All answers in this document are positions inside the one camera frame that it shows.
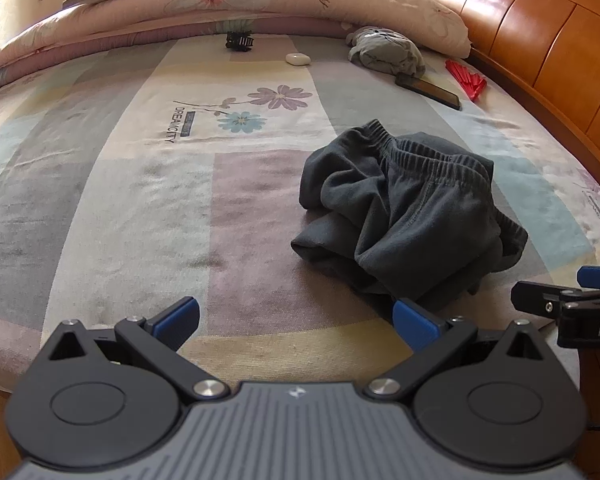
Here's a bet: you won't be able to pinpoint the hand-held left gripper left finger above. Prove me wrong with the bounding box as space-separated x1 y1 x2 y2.
44 296 230 401

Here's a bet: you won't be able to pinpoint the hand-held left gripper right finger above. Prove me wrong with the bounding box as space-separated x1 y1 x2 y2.
366 298 555 402

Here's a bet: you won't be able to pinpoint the dark grey pants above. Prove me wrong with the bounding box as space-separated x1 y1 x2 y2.
290 119 529 318

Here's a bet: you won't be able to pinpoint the red folding fan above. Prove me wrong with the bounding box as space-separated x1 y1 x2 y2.
445 59 488 102

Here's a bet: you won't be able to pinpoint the black smartphone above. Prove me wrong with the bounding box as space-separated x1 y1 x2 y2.
395 72 462 111

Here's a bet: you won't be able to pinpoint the wooden bed headboard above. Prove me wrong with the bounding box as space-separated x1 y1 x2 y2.
402 0 600 186

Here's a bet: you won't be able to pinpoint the crumpled grey cloth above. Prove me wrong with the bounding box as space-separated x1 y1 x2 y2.
346 26 427 78

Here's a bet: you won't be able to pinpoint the black hair claw clip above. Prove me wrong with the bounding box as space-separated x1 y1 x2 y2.
225 31 256 53

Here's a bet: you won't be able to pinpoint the pink floral folded quilt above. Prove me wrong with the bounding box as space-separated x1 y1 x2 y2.
0 0 473 93

